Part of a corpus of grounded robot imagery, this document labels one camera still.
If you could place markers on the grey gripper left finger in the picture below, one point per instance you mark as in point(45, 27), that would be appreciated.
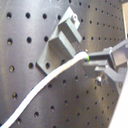
point(116, 55)

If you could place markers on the grey cable routing clip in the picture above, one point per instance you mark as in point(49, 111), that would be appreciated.
point(59, 47)

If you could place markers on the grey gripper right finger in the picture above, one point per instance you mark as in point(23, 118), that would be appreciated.
point(104, 74)

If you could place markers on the black perforated breadboard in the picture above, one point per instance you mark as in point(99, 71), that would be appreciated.
point(72, 100)

